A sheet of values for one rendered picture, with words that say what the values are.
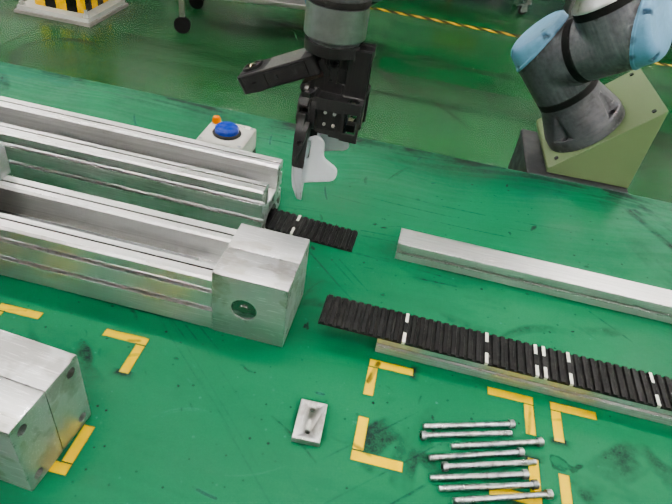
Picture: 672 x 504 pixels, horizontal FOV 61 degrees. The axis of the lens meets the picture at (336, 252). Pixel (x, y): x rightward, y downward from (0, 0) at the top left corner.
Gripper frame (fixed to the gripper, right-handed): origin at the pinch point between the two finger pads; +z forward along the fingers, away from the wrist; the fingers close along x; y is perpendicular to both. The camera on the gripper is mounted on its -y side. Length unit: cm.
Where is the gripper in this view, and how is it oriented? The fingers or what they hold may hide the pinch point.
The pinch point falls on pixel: (302, 176)
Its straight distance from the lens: 82.2
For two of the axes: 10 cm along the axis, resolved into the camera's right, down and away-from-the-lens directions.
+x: 2.1, -6.0, 7.7
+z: -1.3, 7.7, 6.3
